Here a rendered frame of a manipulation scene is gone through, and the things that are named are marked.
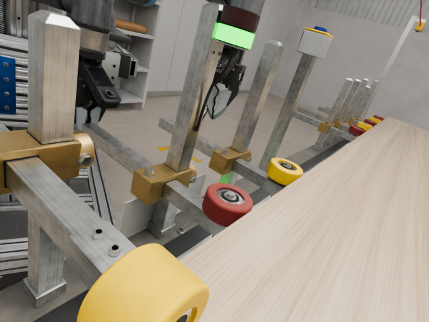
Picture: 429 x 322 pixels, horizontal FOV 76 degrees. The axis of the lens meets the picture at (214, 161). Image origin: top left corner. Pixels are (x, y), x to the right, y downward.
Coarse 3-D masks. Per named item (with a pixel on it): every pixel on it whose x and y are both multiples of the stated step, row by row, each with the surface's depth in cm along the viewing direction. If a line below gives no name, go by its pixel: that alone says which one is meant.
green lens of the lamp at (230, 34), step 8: (224, 24) 41; (216, 32) 43; (224, 32) 41; (232, 32) 41; (240, 32) 41; (248, 32) 41; (224, 40) 42; (232, 40) 41; (240, 40) 41; (248, 40) 42; (248, 48) 43
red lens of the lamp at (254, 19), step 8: (224, 8) 41; (232, 8) 40; (224, 16) 41; (232, 16) 40; (240, 16) 40; (248, 16) 40; (256, 16) 41; (232, 24) 41; (240, 24) 40; (248, 24) 41; (256, 24) 42
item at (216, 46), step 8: (240, 8) 40; (216, 40) 44; (216, 48) 46; (232, 48) 44; (240, 48) 43; (208, 56) 45; (216, 56) 47; (232, 56) 44; (224, 72) 46; (216, 80) 47; (208, 96) 49; (200, 112) 51; (200, 120) 51
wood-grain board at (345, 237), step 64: (384, 128) 173; (320, 192) 58; (384, 192) 69; (192, 256) 32; (256, 256) 35; (320, 256) 38; (384, 256) 43; (256, 320) 27; (320, 320) 29; (384, 320) 31
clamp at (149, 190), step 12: (144, 168) 52; (156, 168) 54; (168, 168) 55; (192, 168) 59; (132, 180) 52; (144, 180) 49; (156, 180) 50; (168, 180) 52; (180, 180) 55; (192, 180) 58; (132, 192) 52; (144, 192) 50; (156, 192) 51
